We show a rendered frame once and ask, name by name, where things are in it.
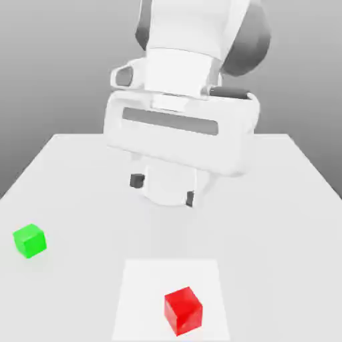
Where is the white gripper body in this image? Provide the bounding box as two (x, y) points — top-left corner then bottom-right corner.
(103, 90), (261, 178)

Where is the small red cube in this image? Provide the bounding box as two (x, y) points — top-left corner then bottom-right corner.
(164, 286), (204, 337)

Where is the small green cube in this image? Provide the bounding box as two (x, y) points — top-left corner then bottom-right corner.
(12, 223), (48, 260)

